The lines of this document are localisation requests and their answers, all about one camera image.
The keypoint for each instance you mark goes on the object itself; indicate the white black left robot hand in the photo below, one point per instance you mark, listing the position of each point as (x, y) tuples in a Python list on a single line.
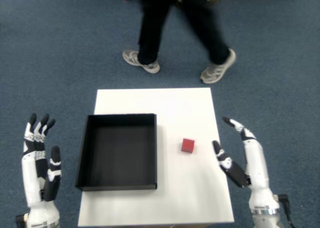
[(28, 178)]

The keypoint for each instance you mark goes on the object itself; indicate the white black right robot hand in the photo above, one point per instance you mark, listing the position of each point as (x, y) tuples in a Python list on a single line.
[(256, 163)]

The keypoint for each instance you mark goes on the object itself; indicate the red cube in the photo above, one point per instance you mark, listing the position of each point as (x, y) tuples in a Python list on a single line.
[(187, 145)]

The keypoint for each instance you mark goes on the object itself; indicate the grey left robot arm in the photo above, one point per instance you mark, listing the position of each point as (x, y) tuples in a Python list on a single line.
[(37, 226)]

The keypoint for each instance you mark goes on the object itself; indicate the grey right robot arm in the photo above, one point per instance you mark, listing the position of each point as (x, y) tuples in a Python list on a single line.
[(265, 220)]

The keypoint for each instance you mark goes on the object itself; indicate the black open box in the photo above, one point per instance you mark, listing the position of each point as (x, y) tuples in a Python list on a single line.
[(120, 152)]

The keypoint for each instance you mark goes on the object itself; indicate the black left wrist plug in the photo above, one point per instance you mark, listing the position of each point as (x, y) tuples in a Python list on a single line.
[(21, 218)]

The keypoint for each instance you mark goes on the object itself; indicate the white square table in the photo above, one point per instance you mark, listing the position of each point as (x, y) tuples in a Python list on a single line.
[(175, 107)]

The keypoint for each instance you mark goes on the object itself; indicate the grey sneaker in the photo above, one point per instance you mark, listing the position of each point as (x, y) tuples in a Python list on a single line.
[(147, 66), (215, 72)]

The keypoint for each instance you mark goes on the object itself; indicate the person in black trousers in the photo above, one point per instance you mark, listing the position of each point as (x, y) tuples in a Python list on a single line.
[(152, 25)]

